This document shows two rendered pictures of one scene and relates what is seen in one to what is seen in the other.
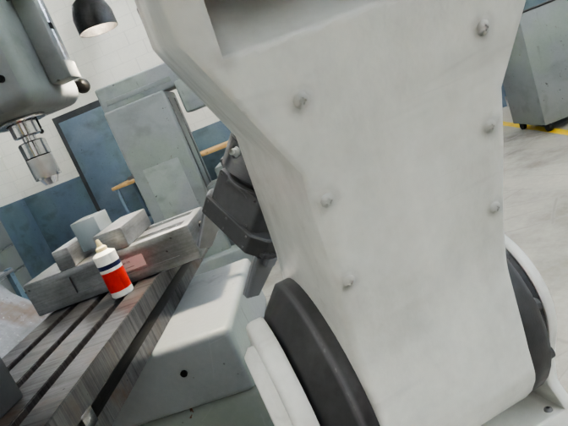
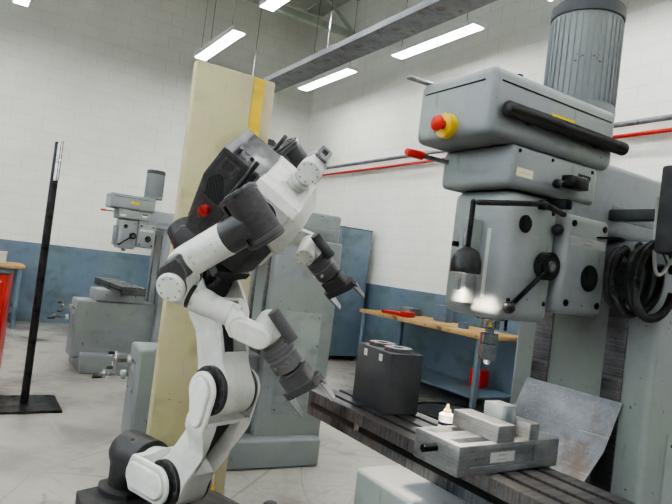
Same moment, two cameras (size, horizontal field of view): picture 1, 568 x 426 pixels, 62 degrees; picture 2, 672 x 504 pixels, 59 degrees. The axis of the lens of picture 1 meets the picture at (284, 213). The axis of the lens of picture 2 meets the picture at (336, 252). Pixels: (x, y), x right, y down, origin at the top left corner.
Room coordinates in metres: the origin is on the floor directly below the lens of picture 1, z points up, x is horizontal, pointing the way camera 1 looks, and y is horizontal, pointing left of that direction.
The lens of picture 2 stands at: (1.84, -0.91, 1.39)
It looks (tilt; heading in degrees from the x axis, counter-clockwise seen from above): 1 degrees up; 142
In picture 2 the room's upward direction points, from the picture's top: 7 degrees clockwise
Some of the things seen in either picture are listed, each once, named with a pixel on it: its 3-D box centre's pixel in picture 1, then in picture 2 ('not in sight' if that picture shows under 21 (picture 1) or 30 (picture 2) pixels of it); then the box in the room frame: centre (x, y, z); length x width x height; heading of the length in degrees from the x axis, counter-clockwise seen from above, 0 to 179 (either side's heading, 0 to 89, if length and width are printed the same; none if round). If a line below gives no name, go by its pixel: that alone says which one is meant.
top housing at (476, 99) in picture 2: not in sight; (517, 128); (0.89, 0.39, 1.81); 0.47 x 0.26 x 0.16; 84
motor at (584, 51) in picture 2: not in sight; (582, 64); (0.92, 0.63, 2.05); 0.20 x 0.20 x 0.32
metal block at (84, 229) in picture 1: (94, 230); (499, 415); (0.96, 0.37, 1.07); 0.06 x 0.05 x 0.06; 174
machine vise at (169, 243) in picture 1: (120, 250); (488, 438); (0.95, 0.34, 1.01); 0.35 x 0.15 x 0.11; 84
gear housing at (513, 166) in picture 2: not in sight; (518, 179); (0.90, 0.42, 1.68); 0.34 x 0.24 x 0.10; 84
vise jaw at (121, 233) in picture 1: (123, 230); (482, 424); (0.95, 0.31, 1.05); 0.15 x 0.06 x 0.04; 174
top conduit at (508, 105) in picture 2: not in sight; (568, 130); (1.04, 0.40, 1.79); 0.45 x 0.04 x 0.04; 84
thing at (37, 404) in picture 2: not in sight; (41, 273); (-3.30, 0.22, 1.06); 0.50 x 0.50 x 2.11; 84
